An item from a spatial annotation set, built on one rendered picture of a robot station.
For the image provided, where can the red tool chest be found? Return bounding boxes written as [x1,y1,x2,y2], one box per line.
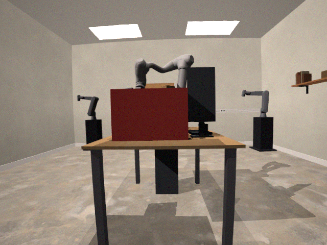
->
[110,88,189,141]

